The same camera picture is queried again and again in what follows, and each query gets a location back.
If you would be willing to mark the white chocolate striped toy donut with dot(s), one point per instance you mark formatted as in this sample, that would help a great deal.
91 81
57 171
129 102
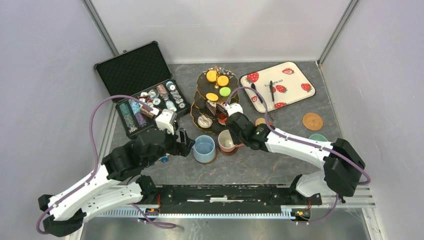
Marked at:
204 122

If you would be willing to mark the amber glass saucer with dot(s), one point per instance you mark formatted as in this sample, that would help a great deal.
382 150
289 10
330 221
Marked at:
210 161

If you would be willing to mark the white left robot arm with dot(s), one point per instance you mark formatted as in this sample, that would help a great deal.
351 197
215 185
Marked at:
116 181

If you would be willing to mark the strawberry layer cake slice toy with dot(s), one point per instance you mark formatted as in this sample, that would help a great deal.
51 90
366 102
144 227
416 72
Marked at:
221 108

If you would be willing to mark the three-tier black gold cake stand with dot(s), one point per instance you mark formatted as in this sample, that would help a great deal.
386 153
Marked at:
213 90

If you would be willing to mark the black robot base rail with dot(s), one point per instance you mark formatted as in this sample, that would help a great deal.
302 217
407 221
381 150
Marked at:
231 201

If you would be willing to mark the chocolate cake slice toy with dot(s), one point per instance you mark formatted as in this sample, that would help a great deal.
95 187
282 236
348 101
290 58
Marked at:
212 107

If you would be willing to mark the woven rattan coaster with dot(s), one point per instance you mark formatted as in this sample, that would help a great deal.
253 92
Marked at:
312 121

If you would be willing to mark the small orange brown cup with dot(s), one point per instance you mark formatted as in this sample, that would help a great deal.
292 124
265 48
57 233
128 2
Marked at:
262 121

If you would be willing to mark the mint green cup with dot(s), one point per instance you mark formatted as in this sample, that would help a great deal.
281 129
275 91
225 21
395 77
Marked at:
318 137

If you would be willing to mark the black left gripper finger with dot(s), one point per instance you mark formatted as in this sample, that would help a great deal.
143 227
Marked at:
182 148
185 140

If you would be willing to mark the orange toy macaron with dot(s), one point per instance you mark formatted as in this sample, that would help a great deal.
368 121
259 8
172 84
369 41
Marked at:
212 97
211 76
222 81

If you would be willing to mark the green toy macaron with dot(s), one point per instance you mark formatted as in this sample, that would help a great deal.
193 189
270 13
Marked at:
225 91

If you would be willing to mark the cream strawberry serving tray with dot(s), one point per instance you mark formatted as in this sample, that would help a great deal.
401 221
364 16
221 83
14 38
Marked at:
280 85

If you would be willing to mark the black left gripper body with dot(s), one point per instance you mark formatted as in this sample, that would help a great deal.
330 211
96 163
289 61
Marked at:
168 147

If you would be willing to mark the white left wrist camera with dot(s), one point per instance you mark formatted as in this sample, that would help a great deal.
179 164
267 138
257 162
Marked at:
164 120

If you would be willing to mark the light blue mug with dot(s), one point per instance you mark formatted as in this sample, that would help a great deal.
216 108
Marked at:
204 148

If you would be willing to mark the red strawberry toy tart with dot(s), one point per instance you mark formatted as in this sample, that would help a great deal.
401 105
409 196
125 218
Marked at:
222 118

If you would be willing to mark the pink mug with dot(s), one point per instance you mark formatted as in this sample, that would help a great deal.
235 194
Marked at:
225 141

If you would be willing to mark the dark brown wooden coaster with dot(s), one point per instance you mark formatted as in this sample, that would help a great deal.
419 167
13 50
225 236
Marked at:
228 153

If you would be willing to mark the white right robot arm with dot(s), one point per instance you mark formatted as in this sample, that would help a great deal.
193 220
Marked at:
340 166

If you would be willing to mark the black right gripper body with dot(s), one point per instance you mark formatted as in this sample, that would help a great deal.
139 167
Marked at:
237 139

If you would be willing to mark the black poker chip case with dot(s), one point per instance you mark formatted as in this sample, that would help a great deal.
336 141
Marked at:
144 74

